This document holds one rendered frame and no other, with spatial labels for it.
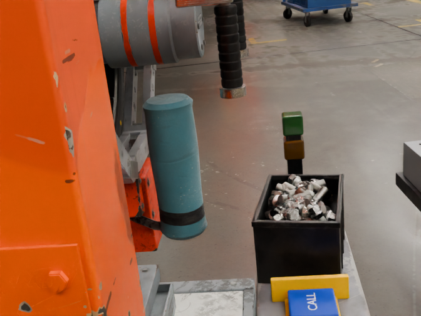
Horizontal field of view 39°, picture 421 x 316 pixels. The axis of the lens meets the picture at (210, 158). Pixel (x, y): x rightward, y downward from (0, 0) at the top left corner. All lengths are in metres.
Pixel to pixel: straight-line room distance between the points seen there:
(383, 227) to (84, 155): 1.67
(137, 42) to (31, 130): 0.57
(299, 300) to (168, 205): 0.31
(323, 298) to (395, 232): 1.23
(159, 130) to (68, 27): 0.49
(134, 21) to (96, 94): 0.47
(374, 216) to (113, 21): 1.40
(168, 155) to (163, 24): 0.23
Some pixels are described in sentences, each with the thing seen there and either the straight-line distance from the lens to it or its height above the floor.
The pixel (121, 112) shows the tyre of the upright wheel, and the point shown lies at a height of 0.64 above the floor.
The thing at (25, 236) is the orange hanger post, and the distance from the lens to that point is 0.59.
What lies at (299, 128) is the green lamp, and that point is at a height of 0.63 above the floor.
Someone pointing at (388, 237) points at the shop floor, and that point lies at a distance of 2.10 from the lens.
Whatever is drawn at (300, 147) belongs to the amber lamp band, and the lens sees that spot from 1.17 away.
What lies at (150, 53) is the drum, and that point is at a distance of 1.10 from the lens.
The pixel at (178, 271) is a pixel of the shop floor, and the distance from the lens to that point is 1.96.
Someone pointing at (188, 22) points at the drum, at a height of 0.86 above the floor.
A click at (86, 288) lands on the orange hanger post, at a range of 0.60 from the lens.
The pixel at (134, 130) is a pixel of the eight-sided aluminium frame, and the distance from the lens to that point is 1.31.
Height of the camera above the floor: 0.99
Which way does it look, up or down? 20 degrees down
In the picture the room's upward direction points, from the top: 6 degrees counter-clockwise
